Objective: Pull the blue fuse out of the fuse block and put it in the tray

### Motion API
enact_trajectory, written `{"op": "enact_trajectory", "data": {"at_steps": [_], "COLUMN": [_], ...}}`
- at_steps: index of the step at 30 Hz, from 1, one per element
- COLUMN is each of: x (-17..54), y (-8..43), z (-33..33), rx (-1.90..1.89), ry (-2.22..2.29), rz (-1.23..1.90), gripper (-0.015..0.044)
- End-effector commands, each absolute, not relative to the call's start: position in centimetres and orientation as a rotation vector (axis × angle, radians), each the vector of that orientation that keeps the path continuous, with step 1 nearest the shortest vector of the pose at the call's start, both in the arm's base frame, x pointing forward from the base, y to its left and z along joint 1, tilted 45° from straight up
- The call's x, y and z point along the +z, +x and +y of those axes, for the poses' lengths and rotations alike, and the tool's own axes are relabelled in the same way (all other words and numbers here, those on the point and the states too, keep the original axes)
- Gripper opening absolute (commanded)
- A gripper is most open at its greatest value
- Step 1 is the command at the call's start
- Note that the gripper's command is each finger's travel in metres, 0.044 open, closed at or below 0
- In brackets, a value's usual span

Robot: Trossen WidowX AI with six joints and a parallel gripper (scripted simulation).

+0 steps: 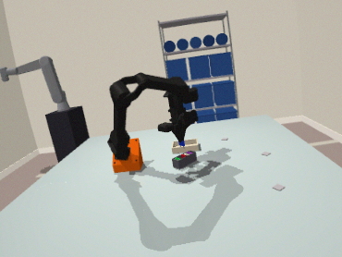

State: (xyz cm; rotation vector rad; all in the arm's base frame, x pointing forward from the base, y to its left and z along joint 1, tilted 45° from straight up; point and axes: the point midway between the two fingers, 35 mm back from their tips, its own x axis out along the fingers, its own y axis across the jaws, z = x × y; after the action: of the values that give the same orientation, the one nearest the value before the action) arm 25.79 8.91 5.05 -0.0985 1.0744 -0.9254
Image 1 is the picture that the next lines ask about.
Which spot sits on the blue fuse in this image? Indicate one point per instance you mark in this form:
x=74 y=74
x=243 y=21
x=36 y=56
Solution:
x=182 y=143

